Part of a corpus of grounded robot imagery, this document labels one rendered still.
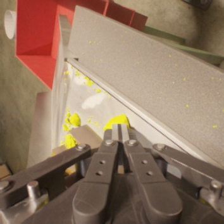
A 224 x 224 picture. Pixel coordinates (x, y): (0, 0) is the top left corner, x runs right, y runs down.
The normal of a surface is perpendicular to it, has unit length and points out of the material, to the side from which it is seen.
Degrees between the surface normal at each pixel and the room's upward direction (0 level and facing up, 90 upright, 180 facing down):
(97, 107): 0
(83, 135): 90
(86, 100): 0
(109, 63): 0
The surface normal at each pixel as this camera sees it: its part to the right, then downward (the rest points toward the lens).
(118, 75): -0.65, 0.22
